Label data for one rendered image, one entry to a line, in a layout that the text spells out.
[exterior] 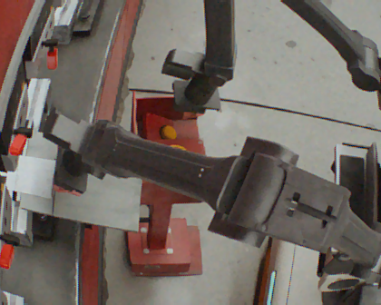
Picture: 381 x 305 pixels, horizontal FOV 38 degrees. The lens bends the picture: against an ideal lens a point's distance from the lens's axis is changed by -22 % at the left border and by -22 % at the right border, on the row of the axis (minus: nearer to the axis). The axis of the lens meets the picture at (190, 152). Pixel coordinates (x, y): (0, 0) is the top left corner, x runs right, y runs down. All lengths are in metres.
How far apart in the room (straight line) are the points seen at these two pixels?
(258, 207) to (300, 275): 1.34
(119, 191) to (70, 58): 0.45
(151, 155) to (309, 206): 0.26
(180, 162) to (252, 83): 1.83
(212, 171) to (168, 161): 0.09
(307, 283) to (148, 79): 1.10
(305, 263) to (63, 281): 0.96
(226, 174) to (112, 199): 0.54
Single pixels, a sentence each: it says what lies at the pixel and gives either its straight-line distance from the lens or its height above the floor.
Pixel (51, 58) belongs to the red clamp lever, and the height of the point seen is 1.20.
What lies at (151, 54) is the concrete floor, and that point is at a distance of 2.64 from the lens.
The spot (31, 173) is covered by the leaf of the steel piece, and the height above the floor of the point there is 1.00.
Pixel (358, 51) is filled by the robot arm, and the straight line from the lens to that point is 1.15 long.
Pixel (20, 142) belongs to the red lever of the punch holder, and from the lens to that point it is 0.95.
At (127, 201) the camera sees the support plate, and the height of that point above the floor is 1.00.
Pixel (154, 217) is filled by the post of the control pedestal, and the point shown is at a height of 0.40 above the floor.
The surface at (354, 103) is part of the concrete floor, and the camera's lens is 2.72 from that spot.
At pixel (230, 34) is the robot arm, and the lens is 1.20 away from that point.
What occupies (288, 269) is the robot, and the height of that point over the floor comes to 0.28.
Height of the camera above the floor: 2.13
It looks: 62 degrees down
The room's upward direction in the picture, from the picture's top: 11 degrees clockwise
